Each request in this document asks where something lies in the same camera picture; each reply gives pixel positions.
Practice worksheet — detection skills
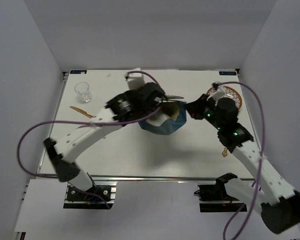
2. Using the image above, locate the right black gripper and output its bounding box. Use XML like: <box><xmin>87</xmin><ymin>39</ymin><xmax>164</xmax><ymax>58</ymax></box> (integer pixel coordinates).
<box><xmin>183</xmin><ymin>93</ymin><xmax>224</xmax><ymax>131</ymax></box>

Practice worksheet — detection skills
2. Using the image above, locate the blue beige checked placemat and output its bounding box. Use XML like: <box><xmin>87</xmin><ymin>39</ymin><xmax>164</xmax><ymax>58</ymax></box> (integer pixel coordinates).
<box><xmin>138</xmin><ymin>101</ymin><xmax>187</xmax><ymax>135</ymax></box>

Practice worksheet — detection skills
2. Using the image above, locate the patterned ceramic plate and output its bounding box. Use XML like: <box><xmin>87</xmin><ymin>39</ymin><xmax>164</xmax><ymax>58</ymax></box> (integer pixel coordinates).
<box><xmin>206</xmin><ymin>85</ymin><xmax>243</xmax><ymax>111</ymax></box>

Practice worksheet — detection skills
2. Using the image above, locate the gold fork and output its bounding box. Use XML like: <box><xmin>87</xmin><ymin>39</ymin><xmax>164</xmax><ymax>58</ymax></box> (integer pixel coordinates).
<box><xmin>222</xmin><ymin>147</ymin><xmax>228</xmax><ymax>158</ymax></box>

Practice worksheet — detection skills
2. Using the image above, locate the clear drinking glass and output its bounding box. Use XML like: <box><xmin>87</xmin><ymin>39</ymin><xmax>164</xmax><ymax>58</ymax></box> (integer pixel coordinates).
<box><xmin>74</xmin><ymin>82</ymin><xmax>92</xmax><ymax>102</ymax></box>

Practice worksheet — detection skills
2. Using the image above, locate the gold knife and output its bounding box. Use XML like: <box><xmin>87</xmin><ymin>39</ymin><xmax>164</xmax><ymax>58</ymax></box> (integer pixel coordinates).
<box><xmin>70</xmin><ymin>106</ymin><xmax>94</xmax><ymax>119</ymax></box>

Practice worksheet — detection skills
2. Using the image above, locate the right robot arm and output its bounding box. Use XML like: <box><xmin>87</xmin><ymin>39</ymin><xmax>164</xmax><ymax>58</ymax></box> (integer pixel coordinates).
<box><xmin>185</xmin><ymin>94</ymin><xmax>300</xmax><ymax>234</ymax></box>

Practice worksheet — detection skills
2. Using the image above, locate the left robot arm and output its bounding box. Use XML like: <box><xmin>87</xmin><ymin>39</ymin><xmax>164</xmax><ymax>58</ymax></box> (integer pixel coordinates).
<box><xmin>43</xmin><ymin>82</ymin><xmax>187</xmax><ymax>200</ymax></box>

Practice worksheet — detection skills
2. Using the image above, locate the right blue table sticker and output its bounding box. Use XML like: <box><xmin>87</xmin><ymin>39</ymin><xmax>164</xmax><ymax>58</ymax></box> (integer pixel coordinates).
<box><xmin>219</xmin><ymin>71</ymin><xmax>237</xmax><ymax>76</ymax></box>

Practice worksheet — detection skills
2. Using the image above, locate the blue table sticker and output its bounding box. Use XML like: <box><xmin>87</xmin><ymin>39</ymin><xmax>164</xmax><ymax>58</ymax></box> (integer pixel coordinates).
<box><xmin>69</xmin><ymin>70</ymin><xmax>87</xmax><ymax>75</ymax></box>
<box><xmin>219</xmin><ymin>71</ymin><xmax>237</xmax><ymax>76</ymax></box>

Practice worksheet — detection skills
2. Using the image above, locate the left blue table sticker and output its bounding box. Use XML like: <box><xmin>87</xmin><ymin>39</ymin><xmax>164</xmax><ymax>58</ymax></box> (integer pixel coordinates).
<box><xmin>69</xmin><ymin>70</ymin><xmax>87</xmax><ymax>75</ymax></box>

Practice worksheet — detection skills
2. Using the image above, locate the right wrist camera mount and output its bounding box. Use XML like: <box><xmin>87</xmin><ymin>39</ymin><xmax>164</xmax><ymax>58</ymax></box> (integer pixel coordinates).
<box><xmin>207</xmin><ymin>82</ymin><xmax>226</xmax><ymax>101</ymax></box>

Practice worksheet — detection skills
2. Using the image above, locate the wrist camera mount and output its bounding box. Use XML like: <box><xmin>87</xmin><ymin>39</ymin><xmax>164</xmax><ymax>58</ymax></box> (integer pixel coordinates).
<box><xmin>125</xmin><ymin>73</ymin><xmax>145</xmax><ymax>90</ymax></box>
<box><xmin>207</xmin><ymin>82</ymin><xmax>226</xmax><ymax>101</ymax></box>

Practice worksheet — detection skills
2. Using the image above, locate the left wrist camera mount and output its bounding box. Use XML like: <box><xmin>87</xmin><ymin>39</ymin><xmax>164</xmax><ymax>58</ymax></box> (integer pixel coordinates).
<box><xmin>125</xmin><ymin>73</ymin><xmax>145</xmax><ymax>90</ymax></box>

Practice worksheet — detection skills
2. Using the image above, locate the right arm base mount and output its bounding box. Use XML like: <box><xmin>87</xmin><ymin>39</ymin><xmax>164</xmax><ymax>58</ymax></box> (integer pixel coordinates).
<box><xmin>193</xmin><ymin>173</ymin><xmax>247</xmax><ymax>213</ymax></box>

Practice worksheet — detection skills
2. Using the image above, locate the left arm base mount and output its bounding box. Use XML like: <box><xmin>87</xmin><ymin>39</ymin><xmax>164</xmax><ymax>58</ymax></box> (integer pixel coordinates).
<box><xmin>63</xmin><ymin>180</ymin><xmax>117</xmax><ymax>210</ymax></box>

